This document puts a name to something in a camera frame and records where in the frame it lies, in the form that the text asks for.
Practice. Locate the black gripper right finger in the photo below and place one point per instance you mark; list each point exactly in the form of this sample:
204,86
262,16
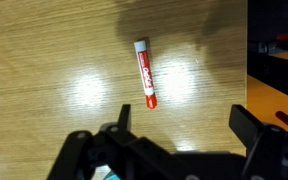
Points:
248,129

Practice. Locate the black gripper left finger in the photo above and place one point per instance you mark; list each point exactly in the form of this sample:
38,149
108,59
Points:
124,120

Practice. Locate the red and white marker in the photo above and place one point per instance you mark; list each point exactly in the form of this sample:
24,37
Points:
145,72

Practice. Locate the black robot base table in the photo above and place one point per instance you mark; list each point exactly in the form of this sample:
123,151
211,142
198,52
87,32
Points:
267,58

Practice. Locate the orange black clamp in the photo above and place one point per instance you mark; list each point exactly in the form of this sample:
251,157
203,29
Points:
282,37

